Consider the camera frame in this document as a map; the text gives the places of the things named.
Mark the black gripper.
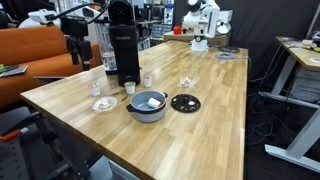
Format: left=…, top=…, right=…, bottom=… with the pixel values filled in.
left=61, top=15, right=94, bottom=71

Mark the white pod orange rimmed lid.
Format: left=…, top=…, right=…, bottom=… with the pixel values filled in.
left=87, top=82, right=101, bottom=97

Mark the white pod with green lid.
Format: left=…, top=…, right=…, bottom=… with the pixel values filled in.
left=124, top=80, right=137, bottom=95

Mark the black pod coffee machine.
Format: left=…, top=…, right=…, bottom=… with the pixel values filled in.
left=107, top=0, right=142, bottom=88

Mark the gray cooking pot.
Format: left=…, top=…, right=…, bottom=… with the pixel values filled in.
left=125, top=90, right=169, bottom=124

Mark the white pod with red lid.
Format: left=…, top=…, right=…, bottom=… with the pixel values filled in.
left=147, top=97, right=165, bottom=110

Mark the clear water tank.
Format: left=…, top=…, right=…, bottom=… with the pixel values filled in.
left=99, top=23, right=119, bottom=76

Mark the orange sofa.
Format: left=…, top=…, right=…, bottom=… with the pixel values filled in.
left=0, top=24, right=103, bottom=111

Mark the clear glass dish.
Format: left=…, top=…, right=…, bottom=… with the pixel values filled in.
left=91, top=96, right=119, bottom=113

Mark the dark tablet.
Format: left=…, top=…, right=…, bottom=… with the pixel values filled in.
left=0, top=64, right=30, bottom=79

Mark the small clear cup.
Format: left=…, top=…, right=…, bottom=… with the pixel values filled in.
left=142, top=75, right=153, bottom=88

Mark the tan cabinet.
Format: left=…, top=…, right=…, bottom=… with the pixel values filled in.
left=162, top=30, right=232, bottom=48

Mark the clear drinking glass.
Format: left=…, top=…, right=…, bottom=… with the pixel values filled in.
left=179, top=66, right=198, bottom=89

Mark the black metal cart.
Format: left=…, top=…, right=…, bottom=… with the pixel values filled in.
left=0, top=111, right=101, bottom=180

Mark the wooden desk with white legs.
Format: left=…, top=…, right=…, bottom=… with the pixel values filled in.
left=259, top=35, right=320, bottom=174

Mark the white equipment box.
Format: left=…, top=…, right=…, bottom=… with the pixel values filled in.
left=289, top=66, right=320, bottom=104

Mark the pink block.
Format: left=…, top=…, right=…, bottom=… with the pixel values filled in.
left=301, top=39, right=317, bottom=47

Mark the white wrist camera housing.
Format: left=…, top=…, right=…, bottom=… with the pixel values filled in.
left=28, top=9, right=56, bottom=26

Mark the gray coiled cable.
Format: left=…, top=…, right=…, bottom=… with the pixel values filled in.
left=214, top=51, right=236, bottom=61

